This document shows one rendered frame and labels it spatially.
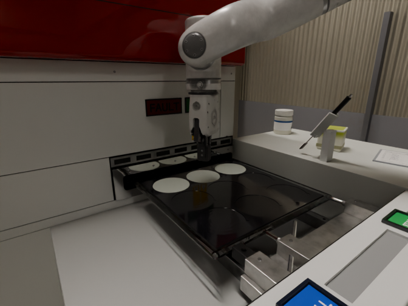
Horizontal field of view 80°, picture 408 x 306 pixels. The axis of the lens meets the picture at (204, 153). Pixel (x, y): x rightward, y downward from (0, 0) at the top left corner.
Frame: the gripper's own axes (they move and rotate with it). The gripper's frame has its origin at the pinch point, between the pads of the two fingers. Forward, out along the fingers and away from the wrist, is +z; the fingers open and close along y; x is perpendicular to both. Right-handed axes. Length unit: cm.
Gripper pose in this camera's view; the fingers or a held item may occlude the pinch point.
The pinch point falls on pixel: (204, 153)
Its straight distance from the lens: 63.7
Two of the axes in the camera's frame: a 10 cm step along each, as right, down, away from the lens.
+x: -9.3, -0.9, 3.4
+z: 0.0, 9.6, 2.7
